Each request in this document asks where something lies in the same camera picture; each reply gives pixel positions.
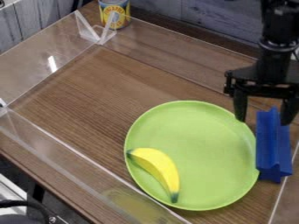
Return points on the green plate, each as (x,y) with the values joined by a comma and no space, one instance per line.
(212,148)

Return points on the clear acrylic enclosure wall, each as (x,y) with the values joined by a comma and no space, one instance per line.
(74,95)

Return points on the blue star-shaped block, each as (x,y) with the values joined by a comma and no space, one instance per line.
(274,156)

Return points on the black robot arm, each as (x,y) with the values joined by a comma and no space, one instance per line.
(279,39)

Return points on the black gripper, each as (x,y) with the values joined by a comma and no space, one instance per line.
(252,84)

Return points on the yellow toy banana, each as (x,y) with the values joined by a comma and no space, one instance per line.
(158,164)

